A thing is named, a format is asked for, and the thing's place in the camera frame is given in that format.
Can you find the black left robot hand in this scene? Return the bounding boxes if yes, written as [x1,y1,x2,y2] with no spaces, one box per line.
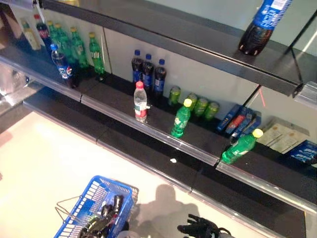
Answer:
[78,217,111,238]

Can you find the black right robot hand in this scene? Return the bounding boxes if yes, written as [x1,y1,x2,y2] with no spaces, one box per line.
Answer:
[176,214,219,238]

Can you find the Coca-Cola bottle red cap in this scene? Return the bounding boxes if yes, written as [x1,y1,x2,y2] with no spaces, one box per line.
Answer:
[33,14,52,49]
[100,204,117,225]

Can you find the blue plastic shopping basket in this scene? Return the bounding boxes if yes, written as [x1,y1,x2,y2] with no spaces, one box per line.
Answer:
[53,175,140,238]

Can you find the blue carton box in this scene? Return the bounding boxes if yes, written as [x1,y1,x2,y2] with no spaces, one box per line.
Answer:
[216,104,242,132]
[231,111,263,139]

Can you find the blue carton red print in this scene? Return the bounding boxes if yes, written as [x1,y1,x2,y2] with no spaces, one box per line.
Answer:
[224,108,250,136]

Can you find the beige cardboard box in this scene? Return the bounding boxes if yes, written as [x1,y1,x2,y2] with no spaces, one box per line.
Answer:
[256,118,311,154]

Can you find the blue printed pack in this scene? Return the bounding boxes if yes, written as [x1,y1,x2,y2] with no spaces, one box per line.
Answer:
[287,139,317,166]

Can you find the clear water bottle red cap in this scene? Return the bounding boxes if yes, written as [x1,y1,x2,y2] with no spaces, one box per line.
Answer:
[133,80,152,122]

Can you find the Pepsi bottle patterned blue label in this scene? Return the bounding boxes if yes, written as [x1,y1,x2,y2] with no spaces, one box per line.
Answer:
[50,44,80,89]

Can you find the small yellow tea bottle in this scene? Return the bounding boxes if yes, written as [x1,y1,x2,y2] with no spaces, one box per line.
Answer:
[20,18,42,51]

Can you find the large Pepsi bottle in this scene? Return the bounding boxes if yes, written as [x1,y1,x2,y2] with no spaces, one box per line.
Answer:
[238,0,293,56]

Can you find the black shelf board clear rail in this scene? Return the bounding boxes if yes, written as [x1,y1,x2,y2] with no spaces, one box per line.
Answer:
[0,37,84,103]
[215,133,317,214]
[190,161,306,238]
[80,66,221,167]
[291,44,317,100]
[96,116,196,197]
[22,85,100,147]

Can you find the black shelf board without rail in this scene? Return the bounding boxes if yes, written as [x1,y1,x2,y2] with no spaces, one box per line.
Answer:
[42,0,305,98]

